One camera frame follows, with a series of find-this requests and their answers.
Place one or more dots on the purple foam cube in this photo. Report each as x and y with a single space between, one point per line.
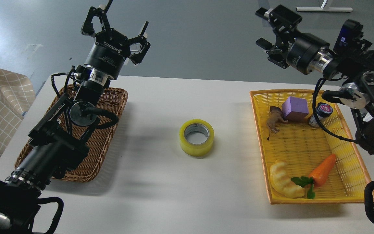
295 109

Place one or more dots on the small jar with dark lid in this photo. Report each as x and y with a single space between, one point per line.
322 111

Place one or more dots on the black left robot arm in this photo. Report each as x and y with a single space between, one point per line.
60 138

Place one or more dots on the toy croissant bread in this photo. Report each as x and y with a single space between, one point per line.
282 183

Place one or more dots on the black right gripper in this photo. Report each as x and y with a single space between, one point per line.
302 51

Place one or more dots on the white stand base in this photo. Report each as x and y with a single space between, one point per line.
324 6

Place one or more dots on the orange toy carrot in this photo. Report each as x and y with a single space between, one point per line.
317 177

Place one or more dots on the brown toy animal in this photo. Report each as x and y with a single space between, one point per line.
276 116

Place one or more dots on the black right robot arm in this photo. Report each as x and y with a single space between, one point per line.
350 57

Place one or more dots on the yellow plastic basket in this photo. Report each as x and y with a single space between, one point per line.
303 148

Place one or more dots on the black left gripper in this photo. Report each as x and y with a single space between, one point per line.
109 53

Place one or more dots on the yellow tape roll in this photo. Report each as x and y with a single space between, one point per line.
196 126

